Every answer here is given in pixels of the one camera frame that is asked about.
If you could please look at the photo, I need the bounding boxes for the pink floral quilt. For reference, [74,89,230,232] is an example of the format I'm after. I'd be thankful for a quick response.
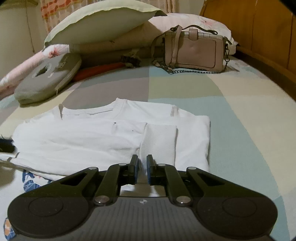
[0,44,70,93]

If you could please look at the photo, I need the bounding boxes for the beige pillow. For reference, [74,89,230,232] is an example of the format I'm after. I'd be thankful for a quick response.
[69,16,171,62]

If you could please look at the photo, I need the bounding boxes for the grey cushion with hole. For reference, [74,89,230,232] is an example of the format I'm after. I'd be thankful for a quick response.
[14,53,82,105]

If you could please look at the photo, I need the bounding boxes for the white knit sweater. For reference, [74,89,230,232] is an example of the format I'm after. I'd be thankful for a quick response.
[10,98,211,197]

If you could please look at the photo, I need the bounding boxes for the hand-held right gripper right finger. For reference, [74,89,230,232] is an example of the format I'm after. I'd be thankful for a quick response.
[147,155,264,205]

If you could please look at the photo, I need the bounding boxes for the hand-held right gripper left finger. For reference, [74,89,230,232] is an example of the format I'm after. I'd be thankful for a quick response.
[23,155,139,205]

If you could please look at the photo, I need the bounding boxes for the light green pillow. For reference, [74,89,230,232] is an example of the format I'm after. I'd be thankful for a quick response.
[44,0,167,47]

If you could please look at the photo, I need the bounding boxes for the beige handbag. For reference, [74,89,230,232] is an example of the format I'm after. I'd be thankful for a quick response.
[151,25,232,75]

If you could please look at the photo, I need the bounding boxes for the wooden headboard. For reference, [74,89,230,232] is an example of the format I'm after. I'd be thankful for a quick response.
[200,0,296,77]

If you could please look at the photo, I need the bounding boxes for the red cloth item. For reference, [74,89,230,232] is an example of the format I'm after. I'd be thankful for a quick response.
[73,62,125,81]

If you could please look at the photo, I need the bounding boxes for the white leaf print cloth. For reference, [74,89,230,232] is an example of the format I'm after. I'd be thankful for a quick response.
[0,160,59,241]

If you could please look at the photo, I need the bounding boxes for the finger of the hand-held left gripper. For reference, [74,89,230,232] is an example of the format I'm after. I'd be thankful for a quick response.
[0,138,15,153]

